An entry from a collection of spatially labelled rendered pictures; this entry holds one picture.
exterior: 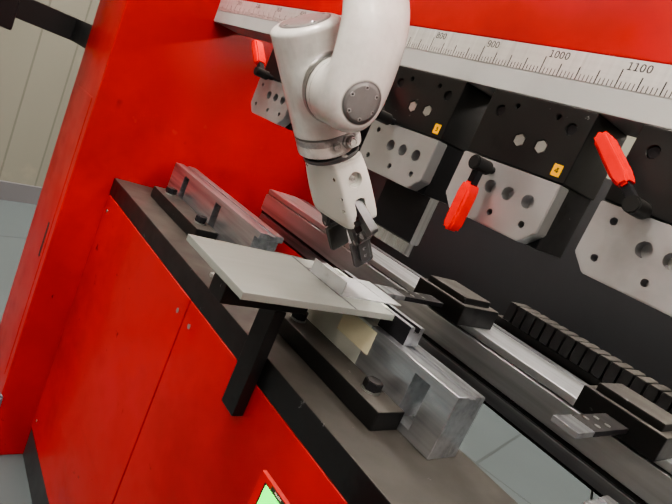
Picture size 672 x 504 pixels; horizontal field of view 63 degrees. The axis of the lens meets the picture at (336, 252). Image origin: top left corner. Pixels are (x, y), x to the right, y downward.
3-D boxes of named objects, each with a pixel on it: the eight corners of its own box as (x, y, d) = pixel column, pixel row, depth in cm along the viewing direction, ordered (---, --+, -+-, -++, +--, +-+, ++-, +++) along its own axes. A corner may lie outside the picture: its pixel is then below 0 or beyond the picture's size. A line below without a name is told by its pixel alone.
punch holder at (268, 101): (247, 110, 118) (275, 35, 115) (279, 123, 124) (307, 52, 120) (280, 126, 107) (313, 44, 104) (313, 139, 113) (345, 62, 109)
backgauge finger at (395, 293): (355, 283, 95) (367, 257, 94) (446, 300, 112) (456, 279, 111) (399, 316, 86) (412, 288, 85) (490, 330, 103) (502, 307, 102)
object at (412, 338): (327, 283, 93) (334, 267, 92) (340, 286, 95) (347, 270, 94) (402, 345, 78) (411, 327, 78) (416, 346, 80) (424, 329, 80)
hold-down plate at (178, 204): (149, 195, 140) (153, 184, 139) (169, 200, 143) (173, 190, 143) (191, 241, 118) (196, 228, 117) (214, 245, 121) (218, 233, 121)
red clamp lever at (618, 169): (604, 124, 55) (644, 207, 51) (620, 137, 58) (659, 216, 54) (587, 135, 56) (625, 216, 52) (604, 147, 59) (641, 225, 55)
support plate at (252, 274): (185, 239, 76) (187, 233, 76) (326, 269, 94) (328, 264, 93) (240, 299, 63) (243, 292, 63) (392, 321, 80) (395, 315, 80)
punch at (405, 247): (364, 231, 89) (388, 177, 87) (372, 233, 91) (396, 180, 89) (403, 256, 82) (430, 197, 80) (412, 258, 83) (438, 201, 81)
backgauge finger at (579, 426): (517, 407, 69) (535, 373, 68) (603, 405, 86) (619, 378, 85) (604, 473, 60) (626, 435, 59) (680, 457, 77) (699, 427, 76)
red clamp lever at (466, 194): (437, 225, 69) (471, 152, 67) (456, 231, 71) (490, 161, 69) (447, 230, 67) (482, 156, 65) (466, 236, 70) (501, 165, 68)
